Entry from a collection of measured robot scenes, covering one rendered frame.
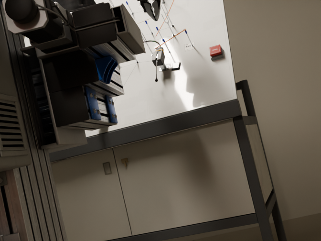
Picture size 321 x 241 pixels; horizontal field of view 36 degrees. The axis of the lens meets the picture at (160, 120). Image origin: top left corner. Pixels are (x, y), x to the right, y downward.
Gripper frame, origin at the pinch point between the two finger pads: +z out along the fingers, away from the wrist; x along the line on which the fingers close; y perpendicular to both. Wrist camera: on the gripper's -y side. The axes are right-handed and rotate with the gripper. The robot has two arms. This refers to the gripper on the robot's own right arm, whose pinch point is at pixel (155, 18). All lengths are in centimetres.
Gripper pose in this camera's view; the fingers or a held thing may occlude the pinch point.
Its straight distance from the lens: 215.7
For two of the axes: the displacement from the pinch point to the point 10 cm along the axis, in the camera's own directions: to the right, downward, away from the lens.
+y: 2.7, -4.8, 8.3
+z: 2.7, 8.7, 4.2
